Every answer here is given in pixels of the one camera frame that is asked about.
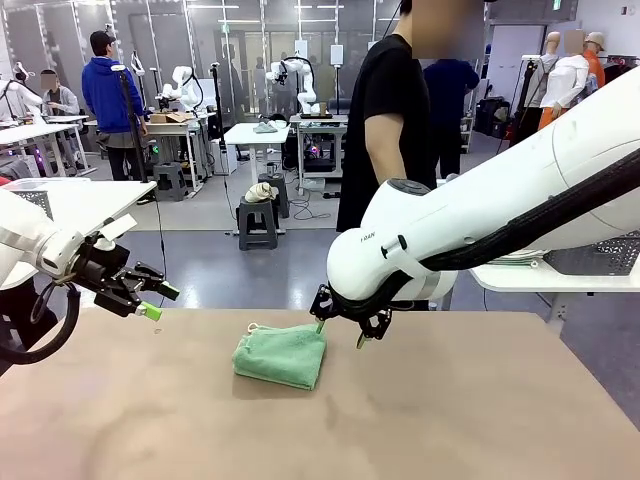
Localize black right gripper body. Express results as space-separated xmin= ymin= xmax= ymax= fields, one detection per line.
xmin=327 ymin=292 xmax=391 ymax=319

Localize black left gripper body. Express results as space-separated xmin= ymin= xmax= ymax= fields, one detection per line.
xmin=74 ymin=240 xmax=129 ymax=301

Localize person's right forearm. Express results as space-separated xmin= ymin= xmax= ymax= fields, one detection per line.
xmin=374 ymin=159 xmax=407 ymax=187

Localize beige bundled cloth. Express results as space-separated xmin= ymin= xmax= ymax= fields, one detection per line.
xmin=243 ymin=182 xmax=279 ymax=204

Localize black computer tower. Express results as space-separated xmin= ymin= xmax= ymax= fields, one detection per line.
xmin=299 ymin=142 xmax=336 ymax=174

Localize black tripod pole white top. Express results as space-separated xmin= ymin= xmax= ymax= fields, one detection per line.
xmin=109 ymin=63 xmax=149 ymax=184

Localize white robot work table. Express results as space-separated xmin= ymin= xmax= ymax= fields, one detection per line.
xmin=84 ymin=112 xmax=216 ymax=194

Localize long white work table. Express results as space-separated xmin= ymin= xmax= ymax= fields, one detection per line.
xmin=0 ymin=122 xmax=91 ymax=179

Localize open cardboard box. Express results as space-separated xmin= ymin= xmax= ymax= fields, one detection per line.
xmin=149 ymin=110 xmax=194 ymax=125

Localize white standing desk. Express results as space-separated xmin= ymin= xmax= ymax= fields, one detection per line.
xmin=223 ymin=122 xmax=291 ymax=236

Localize seated person in grey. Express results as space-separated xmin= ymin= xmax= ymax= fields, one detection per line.
xmin=38 ymin=69 xmax=81 ymax=117

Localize person in blue hoodie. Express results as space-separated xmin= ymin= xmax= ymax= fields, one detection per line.
xmin=81 ymin=29 xmax=150 ymax=181

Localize thin black tripod pole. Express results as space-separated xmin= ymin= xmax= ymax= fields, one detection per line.
xmin=209 ymin=62 xmax=227 ymax=151

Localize grey desk with computer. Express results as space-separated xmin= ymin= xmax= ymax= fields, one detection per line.
xmin=289 ymin=113 xmax=350 ymax=196

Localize person in black clothes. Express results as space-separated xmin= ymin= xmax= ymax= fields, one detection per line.
xmin=335 ymin=0 xmax=484 ymax=234

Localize person in navy jacket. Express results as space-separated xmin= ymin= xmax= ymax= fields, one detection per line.
xmin=423 ymin=58 xmax=480 ymax=179

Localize black suitcase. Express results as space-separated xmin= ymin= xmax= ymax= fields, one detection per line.
xmin=474 ymin=97 xmax=511 ymax=139

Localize mannequin with grey vest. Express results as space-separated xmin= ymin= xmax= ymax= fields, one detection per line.
xmin=509 ymin=30 xmax=561 ymax=146

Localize mannequin white shirt orange trousers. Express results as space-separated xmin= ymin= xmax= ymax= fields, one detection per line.
xmin=537 ymin=28 xmax=591 ymax=132

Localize mannequin orange shirt beige hat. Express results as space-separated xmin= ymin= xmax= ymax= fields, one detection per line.
xmin=582 ymin=30 xmax=607 ymax=94

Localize clothes rack dark garments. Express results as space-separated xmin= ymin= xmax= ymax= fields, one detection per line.
xmin=602 ymin=53 xmax=640 ymax=76

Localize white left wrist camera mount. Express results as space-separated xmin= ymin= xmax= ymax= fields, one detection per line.
xmin=97 ymin=214 xmax=137 ymax=251

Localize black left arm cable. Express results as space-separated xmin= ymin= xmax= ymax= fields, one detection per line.
xmin=0 ymin=282 xmax=81 ymax=379

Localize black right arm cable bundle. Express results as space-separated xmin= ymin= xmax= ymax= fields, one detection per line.
xmin=327 ymin=147 xmax=640 ymax=321

